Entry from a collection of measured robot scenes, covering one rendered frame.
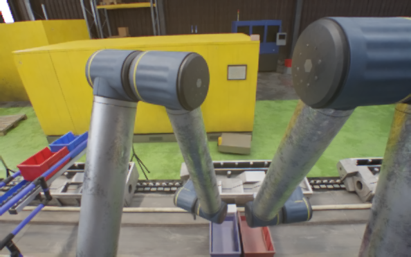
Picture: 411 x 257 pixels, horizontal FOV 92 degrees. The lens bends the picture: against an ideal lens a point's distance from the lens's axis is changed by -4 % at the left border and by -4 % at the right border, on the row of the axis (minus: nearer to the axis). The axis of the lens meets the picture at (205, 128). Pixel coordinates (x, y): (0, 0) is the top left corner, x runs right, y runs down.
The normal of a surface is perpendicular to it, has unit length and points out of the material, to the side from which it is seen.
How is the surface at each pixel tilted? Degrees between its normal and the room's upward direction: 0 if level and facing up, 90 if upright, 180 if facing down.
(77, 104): 90
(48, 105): 90
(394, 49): 62
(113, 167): 78
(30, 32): 90
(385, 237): 87
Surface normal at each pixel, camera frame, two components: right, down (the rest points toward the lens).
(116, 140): 0.55, 0.18
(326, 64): -0.98, 0.10
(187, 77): 0.82, 0.19
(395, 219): -0.88, 0.18
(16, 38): -0.02, 0.47
